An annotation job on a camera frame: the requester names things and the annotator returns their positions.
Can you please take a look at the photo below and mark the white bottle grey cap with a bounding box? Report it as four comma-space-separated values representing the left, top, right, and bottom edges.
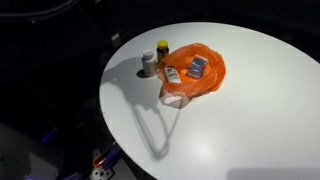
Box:
141, 49, 157, 77

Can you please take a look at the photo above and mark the amber bottle yellow cap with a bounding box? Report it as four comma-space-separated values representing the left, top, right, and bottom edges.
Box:
156, 40, 170, 63

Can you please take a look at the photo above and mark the blue and white packet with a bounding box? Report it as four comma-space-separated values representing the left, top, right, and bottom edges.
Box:
186, 54, 210, 80

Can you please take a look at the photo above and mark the orange plastic bag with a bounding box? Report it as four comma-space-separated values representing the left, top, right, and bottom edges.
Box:
156, 42, 227, 100

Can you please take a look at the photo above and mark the small grey box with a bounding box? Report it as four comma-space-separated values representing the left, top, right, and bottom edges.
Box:
111, 32, 123, 48

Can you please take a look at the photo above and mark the purple clamp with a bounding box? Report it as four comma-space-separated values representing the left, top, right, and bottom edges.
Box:
103, 145, 123, 164

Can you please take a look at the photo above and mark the orange clamp handle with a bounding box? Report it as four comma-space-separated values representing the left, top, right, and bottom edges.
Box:
92, 155, 108, 169

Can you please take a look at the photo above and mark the perforated metal bracket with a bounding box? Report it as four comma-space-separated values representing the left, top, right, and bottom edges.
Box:
89, 149, 115, 180

